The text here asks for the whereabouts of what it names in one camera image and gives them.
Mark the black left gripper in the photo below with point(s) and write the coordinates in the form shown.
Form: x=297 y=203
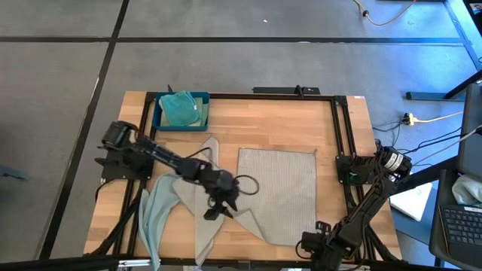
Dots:
x=220 y=186

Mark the light blue microfiber towel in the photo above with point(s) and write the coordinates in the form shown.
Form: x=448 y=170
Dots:
x=154 y=211

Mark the light green cloth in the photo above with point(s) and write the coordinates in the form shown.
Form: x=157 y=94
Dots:
x=467 y=190

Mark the white laptop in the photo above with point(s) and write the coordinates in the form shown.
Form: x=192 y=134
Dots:
x=412 y=201

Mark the black rig crossbeam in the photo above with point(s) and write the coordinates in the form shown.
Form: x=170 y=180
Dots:
x=56 y=262

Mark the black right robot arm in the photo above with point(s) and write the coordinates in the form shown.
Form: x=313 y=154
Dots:
x=391 y=162

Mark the computer keyboard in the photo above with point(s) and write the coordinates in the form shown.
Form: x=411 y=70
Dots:
x=463 y=226

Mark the black keyboard desk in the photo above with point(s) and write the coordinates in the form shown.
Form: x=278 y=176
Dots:
x=438 y=226

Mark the silver aluminium bracket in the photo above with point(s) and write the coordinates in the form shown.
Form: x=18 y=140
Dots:
x=139 y=263

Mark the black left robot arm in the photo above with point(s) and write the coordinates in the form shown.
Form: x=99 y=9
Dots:
x=120 y=135

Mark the grey computer monitor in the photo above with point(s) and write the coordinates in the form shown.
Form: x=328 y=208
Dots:
x=470 y=143

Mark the black mounting bracket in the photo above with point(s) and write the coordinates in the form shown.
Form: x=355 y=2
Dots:
x=278 y=90

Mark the teal microfiber towel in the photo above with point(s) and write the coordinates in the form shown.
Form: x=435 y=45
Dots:
x=180 y=109

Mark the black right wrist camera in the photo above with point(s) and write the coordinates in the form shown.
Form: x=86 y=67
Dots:
x=323 y=226

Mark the teal plastic bin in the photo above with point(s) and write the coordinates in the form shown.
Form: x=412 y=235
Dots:
x=180 y=129

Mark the dark flat floor object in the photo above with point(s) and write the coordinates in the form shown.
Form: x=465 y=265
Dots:
x=11 y=174

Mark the yellow power plug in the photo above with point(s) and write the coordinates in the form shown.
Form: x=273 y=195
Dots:
x=409 y=119

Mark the grey waffle-weave towel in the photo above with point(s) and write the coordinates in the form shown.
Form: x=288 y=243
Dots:
x=278 y=188
x=205 y=226

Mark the black aluminium table frame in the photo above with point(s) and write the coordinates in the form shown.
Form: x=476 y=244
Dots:
x=233 y=96

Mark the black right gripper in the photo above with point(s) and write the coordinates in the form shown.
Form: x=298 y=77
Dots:
x=320 y=244

